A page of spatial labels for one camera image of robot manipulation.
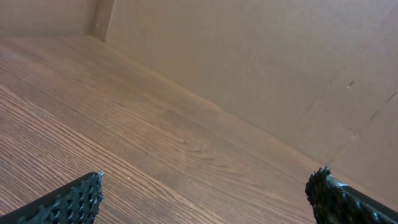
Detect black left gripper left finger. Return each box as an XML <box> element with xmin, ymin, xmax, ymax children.
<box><xmin>1</xmin><ymin>172</ymin><xmax>104</xmax><ymax>224</ymax></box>

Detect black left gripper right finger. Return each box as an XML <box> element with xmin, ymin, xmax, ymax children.
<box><xmin>305</xmin><ymin>167</ymin><xmax>397</xmax><ymax>224</ymax></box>

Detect brown cardboard box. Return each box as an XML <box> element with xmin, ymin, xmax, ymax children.
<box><xmin>1</xmin><ymin>0</ymin><xmax>115</xmax><ymax>41</ymax></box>
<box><xmin>106</xmin><ymin>0</ymin><xmax>397</xmax><ymax>202</ymax></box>

